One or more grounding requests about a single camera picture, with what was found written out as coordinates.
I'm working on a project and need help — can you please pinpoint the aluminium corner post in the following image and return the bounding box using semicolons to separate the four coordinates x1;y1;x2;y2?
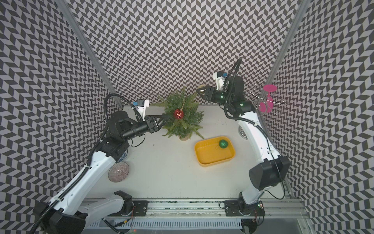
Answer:
54;0;117;94
265;0;311;85

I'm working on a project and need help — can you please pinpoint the small green christmas tree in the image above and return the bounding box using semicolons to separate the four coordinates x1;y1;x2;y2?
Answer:
151;88;204;140

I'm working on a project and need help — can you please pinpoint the red faceted ball ornament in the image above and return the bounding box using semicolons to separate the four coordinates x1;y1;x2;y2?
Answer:
173;109;185;120

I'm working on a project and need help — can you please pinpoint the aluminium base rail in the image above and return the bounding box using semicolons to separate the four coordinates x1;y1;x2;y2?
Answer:
89;199;313;234

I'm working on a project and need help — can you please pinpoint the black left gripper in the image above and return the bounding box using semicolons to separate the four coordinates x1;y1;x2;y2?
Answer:
122;114;169;141

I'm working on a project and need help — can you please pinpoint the green glitter ball ornament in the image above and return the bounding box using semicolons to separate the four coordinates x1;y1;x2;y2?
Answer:
219;139;229;149

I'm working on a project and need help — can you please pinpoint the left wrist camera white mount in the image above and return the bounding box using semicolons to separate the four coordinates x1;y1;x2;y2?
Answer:
133;99;150;118

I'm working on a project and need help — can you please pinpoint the pink plastic wine glass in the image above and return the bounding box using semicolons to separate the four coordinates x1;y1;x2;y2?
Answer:
259;84;278;113

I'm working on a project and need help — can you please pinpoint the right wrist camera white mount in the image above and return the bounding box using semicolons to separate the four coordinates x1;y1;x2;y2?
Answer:
213;71;228;91

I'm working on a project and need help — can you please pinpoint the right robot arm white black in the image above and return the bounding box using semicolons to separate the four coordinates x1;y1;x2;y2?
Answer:
196;72;291;216

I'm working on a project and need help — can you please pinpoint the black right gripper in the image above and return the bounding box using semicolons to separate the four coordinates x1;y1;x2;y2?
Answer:
197;85;233;105

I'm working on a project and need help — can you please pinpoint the pink patterned small plate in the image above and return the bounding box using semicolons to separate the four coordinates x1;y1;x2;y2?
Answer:
108;162;130;183

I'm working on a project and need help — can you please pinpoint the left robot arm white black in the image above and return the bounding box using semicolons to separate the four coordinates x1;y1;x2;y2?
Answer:
29;111;169;234

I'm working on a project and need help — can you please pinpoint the left aluminium corner post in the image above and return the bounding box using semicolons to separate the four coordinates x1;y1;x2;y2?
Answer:
54;0;117;94

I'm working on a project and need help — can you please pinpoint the yellow plastic tray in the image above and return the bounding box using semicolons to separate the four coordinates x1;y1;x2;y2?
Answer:
194;136;236;167

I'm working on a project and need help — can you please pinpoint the blue patterned small plate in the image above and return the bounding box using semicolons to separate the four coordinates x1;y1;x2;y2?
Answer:
116;149;128;163

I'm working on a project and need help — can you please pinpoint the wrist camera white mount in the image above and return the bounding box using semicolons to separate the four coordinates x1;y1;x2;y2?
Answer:
133;99;150;118
213;71;228;91

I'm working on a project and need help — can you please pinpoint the right aluminium corner post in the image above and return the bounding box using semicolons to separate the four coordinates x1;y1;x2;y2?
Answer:
265;0;311;85

